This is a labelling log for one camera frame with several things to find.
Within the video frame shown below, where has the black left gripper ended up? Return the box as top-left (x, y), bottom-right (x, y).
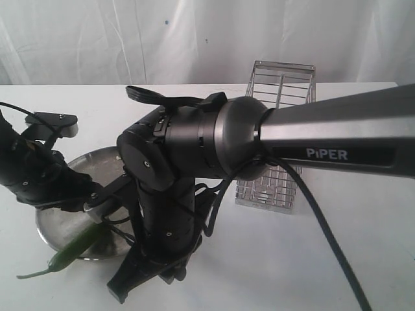
top-left (1, 138), bottom-right (103, 213)

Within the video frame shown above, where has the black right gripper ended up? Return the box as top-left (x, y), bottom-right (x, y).
top-left (108, 178), bottom-right (217, 304)

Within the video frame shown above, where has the green chili pepper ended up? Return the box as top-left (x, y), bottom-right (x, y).
top-left (16, 223), bottom-right (108, 280)

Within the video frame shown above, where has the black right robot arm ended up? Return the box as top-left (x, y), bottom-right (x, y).
top-left (108, 85), bottom-right (414, 310)

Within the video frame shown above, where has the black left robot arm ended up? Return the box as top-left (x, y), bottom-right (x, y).
top-left (1, 117), bottom-right (102, 213)

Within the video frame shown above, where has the round steel plate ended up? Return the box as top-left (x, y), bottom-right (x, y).
top-left (36, 146), bottom-right (130, 260)

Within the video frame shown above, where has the white backdrop curtain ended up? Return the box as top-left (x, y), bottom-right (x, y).
top-left (1, 1), bottom-right (414, 85)

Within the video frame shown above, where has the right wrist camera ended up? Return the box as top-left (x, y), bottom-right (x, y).
top-left (84, 176), bottom-right (132, 224)

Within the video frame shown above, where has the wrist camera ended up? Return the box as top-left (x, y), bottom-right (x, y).
top-left (22, 112), bottom-right (78, 142)
top-left (84, 176), bottom-right (132, 224)

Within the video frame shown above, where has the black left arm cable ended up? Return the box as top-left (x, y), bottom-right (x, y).
top-left (0, 100), bottom-right (62, 153)

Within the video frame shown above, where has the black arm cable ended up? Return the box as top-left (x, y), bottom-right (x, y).
top-left (0, 100), bottom-right (62, 153)
top-left (125, 85), bottom-right (372, 311)

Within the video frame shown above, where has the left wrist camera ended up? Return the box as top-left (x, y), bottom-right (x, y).
top-left (22, 112), bottom-right (78, 142)

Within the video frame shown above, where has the wire metal utensil holder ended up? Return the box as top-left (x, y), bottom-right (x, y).
top-left (235, 60), bottom-right (316, 214)

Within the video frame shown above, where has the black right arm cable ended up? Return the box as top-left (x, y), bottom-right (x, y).
top-left (125, 85), bottom-right (372, 311)

